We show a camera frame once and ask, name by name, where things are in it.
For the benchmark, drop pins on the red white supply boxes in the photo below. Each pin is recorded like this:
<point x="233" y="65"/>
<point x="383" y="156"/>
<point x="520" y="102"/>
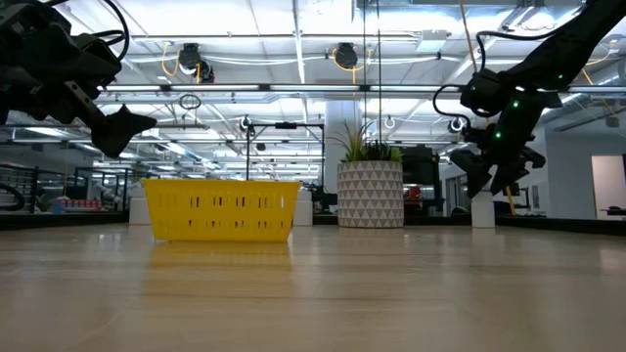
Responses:
<point x="80" y="204"/>

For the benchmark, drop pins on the white grey triangle-pattern planter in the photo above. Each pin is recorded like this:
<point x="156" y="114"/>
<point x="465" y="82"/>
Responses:
<point x="370" y="195"/>

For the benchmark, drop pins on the black monitor on arm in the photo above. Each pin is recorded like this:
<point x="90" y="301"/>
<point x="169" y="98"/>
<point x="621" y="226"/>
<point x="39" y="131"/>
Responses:
<point x="513" y="189"/>

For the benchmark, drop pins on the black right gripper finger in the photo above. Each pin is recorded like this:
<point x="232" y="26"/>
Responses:
<point x="506" y="178"/>
<point x="474" y="168"/>

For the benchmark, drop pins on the black storage shelf rack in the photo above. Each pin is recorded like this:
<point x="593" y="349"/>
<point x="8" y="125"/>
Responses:
<point x="19" y="178"/>

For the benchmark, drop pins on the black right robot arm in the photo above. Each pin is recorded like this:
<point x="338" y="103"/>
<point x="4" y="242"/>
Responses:
<point x="562" y="54"/>

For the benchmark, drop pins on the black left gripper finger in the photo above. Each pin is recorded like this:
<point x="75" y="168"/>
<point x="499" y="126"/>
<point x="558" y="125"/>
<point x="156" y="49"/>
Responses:
<point x="122" y="132"/>
<point x="83" y="58"/>

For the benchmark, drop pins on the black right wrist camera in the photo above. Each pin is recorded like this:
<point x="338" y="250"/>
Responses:
<point x="484" y="93"/>

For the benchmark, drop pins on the yellow plastic basket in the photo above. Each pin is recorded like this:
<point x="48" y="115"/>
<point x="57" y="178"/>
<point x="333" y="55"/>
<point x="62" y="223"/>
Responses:
<point x="220" y="210"/>

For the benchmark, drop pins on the black tubular stand frame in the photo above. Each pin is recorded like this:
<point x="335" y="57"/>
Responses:
<point x="286" y="125"/>

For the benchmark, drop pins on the black cabinet machine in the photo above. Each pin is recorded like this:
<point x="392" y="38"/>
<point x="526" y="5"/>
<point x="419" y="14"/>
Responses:
<point x="420" y="168"/>

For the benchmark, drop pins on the black aluminium table frame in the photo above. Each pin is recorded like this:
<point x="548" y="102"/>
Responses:
<point x="63" y="221"/>

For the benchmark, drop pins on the green succulent plant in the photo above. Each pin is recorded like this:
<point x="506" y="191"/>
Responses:
<point x="364" y="149"/>

